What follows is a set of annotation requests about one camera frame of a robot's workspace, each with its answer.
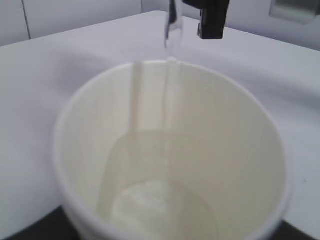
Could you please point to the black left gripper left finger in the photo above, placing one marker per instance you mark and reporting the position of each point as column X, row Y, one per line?
column 54, row 226

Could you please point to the clear water bottle red label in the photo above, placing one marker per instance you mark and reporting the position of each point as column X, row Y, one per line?
column 173, row 30

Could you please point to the white paper cup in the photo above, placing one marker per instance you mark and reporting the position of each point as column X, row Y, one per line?
column 165, row 150

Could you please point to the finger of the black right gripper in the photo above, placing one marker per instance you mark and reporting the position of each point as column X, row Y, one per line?
column 213, row 15

